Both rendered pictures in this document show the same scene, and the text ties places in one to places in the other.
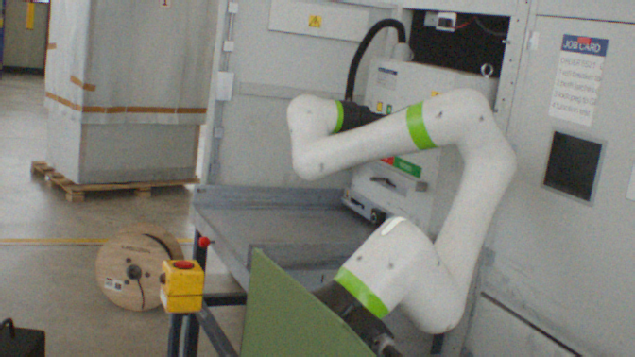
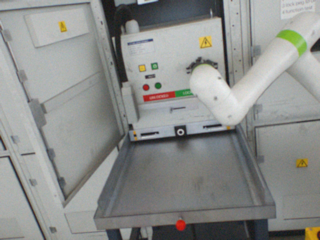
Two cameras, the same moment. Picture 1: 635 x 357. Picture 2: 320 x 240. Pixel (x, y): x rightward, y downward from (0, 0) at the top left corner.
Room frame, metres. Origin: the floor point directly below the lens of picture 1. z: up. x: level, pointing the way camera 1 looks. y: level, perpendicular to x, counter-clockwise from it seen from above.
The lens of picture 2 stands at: (1.42, 0.89, 1.50)
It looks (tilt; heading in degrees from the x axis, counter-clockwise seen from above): 23 degrees down; 306
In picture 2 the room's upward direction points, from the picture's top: 11 degrees counter-clockwise
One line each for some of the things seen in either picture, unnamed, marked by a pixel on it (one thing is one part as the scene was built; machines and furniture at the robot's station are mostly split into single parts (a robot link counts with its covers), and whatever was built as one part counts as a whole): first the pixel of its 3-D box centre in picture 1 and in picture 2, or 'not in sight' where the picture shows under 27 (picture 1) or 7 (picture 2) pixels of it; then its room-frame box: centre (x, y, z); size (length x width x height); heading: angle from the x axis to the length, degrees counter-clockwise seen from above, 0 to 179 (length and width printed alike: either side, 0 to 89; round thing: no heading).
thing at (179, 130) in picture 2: (377, 217); (180, 131); (2.08, -0.21, 0.90); 0.06 x 0.03 x 0.05; 26
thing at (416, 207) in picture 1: (395, 141); (173, 81); (2.09, -0.23, 1.15); 0.48 x 0.01 x 0.48; 26
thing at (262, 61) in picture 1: (299, 96); (74, 92); (2.40, 0.11, 1.21); 0.63 x 0.07 x 0.74; 105
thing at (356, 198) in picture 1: (387, 217); (180, 127); (2.10, -0.24, 0.90); 0.54 x 0.05 x 0.06; 26
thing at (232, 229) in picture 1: (319, 240); (182, 164); (2.00, -0.04, 0.82); 0.68 x 0.62 x 0.06; 116
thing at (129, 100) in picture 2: not in sight; (130, 104); (2.25, -0.07, 1.09); 0.08 x 0.05 x 0.17; 116
